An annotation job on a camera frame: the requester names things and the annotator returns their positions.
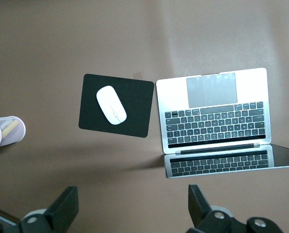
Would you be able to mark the pink mesh pen cup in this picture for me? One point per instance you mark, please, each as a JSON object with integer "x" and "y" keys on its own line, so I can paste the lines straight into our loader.
{"x": 16, "y": 136}

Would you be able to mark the silver laptop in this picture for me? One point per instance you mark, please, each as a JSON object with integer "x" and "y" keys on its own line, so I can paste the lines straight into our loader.
{"x": 173, "y": 94}

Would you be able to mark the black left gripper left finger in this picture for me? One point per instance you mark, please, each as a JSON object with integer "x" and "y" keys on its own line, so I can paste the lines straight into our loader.
{"x": 59, "y": 211}

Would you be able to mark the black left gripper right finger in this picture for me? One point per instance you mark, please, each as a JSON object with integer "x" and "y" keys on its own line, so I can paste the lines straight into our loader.
{"x": 202, "y": 218}

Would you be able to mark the black mouse pad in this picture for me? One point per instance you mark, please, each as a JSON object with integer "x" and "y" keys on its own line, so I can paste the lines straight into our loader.
{"x": 134, "y": 114}

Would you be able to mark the tan yellow pen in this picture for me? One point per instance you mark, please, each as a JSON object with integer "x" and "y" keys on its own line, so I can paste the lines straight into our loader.
{"x": 10, "y": 127}

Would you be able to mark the white computer mouse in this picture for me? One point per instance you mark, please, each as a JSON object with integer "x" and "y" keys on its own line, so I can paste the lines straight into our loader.
{"x": 110, "y": 104}

